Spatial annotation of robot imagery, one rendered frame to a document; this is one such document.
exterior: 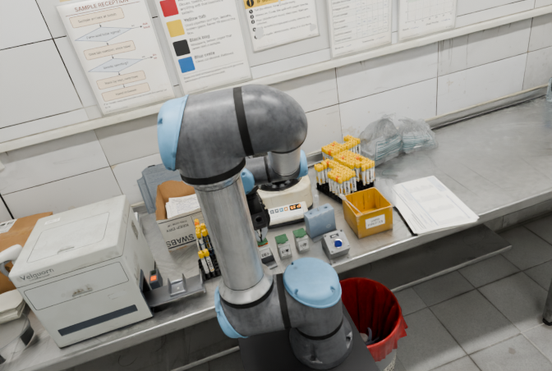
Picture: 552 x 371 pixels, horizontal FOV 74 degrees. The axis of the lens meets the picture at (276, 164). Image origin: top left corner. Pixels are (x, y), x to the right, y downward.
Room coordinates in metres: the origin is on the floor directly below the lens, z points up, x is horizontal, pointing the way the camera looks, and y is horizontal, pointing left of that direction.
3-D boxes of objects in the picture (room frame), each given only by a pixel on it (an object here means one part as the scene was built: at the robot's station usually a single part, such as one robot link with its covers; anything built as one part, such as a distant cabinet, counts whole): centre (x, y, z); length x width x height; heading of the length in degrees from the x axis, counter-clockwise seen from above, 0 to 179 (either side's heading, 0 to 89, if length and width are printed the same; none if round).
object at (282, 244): (0.97, 0.03, 0.91); 0.05 x 0.04 x 0.07; 10
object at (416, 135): (1.55, -0.67, 0.94); 0.20 x 0.17 x 0.14; 81
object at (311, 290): (0.57, -0.02, 1.11); 0.13 x 0.12 x 0.14; 89
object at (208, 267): (0.98, 0.24, 0.93); 0.17 x 0.09 x 0.11; 101
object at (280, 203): (1.27, 0.00, 0.94); 0.30 x 0.24 x 0.12; 1
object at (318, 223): (1.05, -0.11, 0.92); 0.10 x 0.07 x 0.10; 107
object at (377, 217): (1.05, -0.28, 0.93); 0.13 x 0.13 x 0.10; 8
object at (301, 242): (0.99, -0.03, 0.91); 0.05 x 0.04 x 0.07; 10
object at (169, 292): (0.87, 0.40, 0.92); 0.21 x 0.07 x 0.05; 100
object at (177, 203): (1.27, 0.37, 0.95); 0.29 x 0.25 x 0.15; 10
